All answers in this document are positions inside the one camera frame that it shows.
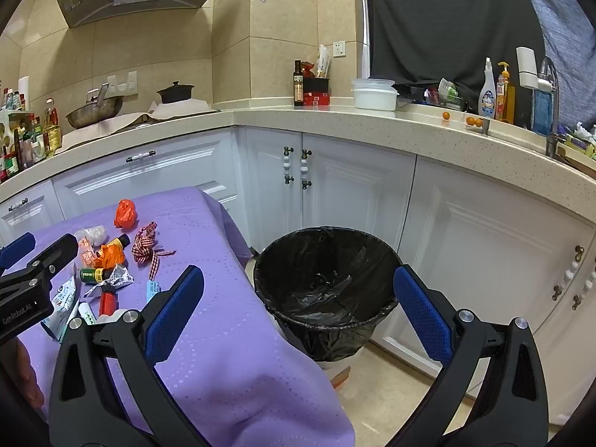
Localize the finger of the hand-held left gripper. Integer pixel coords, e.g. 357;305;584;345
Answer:
0;234;79;292
0;232;37;271

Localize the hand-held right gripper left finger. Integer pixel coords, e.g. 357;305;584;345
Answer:
48;264;210;447

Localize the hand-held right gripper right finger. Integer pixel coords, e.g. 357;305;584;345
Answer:
386;264;550;447

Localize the clear plastic bag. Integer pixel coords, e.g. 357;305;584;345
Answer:
73;225;107;247

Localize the silver foil wrapper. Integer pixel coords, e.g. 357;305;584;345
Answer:
84;263;133;298

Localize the red checkered ribbon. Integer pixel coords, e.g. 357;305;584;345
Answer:
131;222;177;275

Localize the knotted orange plastic bag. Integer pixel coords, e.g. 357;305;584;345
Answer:
115;199;139;229

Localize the trash bin with black liner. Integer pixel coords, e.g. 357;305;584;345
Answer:
254;226;405;364

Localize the person's left hand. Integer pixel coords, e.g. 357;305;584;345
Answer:
0;339;45;414

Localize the clear wrapper with orange print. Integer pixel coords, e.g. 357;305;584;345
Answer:
77;237;97;266

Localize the white printed packet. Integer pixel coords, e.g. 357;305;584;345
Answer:
41;275;80;342

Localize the green glass bottle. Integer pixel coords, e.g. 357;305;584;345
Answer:
79;266;115;285

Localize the crumpled orange plastic bag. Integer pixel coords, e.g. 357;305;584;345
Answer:
95;242;126;268

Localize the small red bottle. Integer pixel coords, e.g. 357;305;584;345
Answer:
98;288;118;318

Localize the purple tablecloth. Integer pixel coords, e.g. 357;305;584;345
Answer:
0;186;355;447

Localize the cluster of condiment bottles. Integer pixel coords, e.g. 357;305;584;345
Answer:
0;86;47;184

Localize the yellow cooking oil bottle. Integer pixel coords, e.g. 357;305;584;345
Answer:
44;98;63;154

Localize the white condiment rack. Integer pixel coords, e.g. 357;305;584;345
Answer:
0;109;29;150

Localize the steel wok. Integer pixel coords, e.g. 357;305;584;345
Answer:
66;83;126;130

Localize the beige stove cover sheet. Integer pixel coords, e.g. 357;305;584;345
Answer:
100;99;222;136

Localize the black lidded pot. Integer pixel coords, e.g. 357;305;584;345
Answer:
157;81;195;104

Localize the white lidded container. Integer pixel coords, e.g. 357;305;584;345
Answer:
350;77;400;111

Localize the green white packet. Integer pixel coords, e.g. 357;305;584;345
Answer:
438;78;462;108

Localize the wooden sink tray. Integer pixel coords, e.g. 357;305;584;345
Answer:
554;123;596;171

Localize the white spray bottle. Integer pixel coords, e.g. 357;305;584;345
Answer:
478;57;497;118

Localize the yellow pump bottle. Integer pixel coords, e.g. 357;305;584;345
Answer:
495;61;517;124

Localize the blue sponge pack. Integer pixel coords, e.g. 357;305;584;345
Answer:
532;88;555;136

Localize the steel faucet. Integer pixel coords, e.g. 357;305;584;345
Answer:
540;56;562;159

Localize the red patterned box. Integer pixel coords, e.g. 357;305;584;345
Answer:
304;77;331;107

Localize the white faucet water filter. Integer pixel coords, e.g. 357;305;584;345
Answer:
516;47;552;91

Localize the black curtain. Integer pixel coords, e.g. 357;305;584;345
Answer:
363;0;548;103

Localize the blue grey curtain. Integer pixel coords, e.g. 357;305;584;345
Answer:
517;0;596;131

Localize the white wall socket pair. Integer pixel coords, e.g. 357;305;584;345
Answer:
107;71;139;93

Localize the white window frame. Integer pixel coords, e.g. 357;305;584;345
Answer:
354;0;373;80

